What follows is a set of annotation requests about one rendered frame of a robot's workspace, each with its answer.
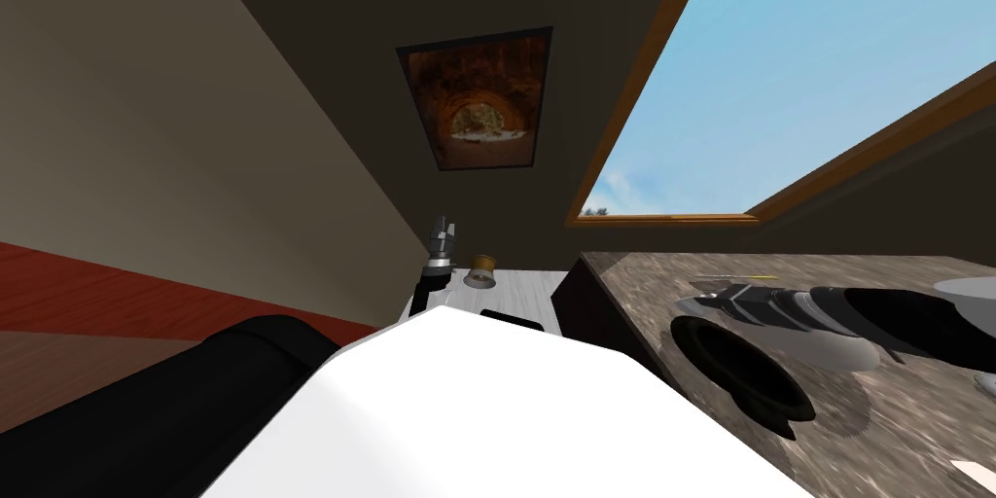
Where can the framed cave picture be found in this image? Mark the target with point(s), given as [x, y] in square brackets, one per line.
[476, 105]

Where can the white round dish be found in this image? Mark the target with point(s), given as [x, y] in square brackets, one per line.
[969, 288]

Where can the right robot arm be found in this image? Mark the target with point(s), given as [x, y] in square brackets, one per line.
[895, 320]

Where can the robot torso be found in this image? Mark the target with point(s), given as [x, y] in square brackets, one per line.
[467, 420]

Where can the pale grey bowl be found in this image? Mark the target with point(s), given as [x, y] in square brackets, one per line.
[825, 350]

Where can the pale flat slab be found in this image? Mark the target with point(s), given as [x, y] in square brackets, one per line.
[976, 475]

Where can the yellow pencil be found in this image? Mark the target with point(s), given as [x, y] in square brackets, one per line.
[759, 277]

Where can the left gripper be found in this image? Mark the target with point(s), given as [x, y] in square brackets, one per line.
[442, 240]

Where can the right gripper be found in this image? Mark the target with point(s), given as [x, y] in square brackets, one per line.
[748, 303]

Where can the black bowl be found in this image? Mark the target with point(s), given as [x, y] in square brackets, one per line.
[739, 373]

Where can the white wooden table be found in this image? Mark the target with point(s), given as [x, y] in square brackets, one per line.
[521, 292]

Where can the wooden framed window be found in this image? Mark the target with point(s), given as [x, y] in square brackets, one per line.
[778, 78]

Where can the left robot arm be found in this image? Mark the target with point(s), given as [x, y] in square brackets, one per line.
[156, 420]

